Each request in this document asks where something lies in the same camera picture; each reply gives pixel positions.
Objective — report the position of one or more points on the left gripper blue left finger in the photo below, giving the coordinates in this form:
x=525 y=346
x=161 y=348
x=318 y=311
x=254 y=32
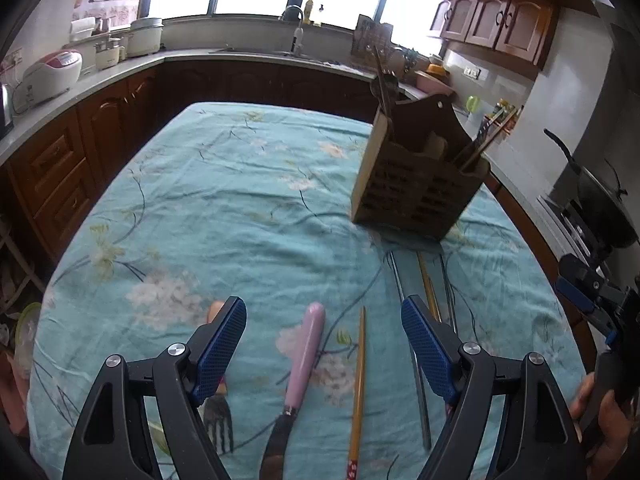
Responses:
x=112 y=438

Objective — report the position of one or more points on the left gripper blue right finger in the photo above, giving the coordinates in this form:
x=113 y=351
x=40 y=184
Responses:
x=536 y=439

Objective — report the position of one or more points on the wooden chopstick red tip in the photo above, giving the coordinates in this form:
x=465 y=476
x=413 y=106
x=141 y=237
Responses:
x=431 y=299
x=491 y=138

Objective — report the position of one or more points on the person's right hand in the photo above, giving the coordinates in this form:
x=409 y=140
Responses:
x=615 y=426

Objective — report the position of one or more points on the gas stove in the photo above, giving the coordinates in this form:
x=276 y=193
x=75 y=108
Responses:
x=578 y=238

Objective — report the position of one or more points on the black wok with lid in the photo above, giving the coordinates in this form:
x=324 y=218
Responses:
x=602 y=209

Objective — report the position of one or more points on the condiment bottle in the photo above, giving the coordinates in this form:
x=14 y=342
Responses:
x=502 y=108

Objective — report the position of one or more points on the wooden utensil holder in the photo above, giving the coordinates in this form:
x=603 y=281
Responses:
x=407 y=179

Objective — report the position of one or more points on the teal floral tablecloth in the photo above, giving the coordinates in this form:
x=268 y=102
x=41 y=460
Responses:
x=391 y=446

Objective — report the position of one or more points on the green mug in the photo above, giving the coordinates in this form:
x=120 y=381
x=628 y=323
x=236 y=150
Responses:
x=472 y=104

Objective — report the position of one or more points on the pink basin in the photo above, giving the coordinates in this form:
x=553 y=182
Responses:
x=431 y=85

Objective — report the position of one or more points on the orange bowl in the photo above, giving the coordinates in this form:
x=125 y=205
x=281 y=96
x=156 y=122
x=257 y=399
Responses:
x=436 y=70

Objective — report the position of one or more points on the steel electric kettle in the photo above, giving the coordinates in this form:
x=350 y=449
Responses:
x=6 y=111

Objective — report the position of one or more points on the wooden cutting board rack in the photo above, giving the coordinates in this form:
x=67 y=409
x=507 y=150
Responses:
x=369 y=36

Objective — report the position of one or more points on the white red rice cooker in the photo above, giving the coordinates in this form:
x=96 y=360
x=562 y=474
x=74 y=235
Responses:
x=47 y=78

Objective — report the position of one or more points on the small white blender appliance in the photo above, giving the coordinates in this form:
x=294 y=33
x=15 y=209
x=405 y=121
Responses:
x=107 y=53

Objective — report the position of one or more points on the sink faucet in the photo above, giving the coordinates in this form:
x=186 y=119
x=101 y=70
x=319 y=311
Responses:
x=295 y=15

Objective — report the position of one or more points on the paper towel roll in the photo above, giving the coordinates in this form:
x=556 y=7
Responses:
x=82 y=28

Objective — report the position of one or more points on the yellow dish soap bottle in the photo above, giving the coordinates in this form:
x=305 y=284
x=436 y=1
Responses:
x=309 y=5

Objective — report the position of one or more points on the pink handled knife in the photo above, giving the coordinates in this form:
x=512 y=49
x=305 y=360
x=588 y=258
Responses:
x=304 y=355

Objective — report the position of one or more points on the wall power socket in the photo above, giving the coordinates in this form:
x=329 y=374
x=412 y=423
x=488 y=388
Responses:
x=12 y=59

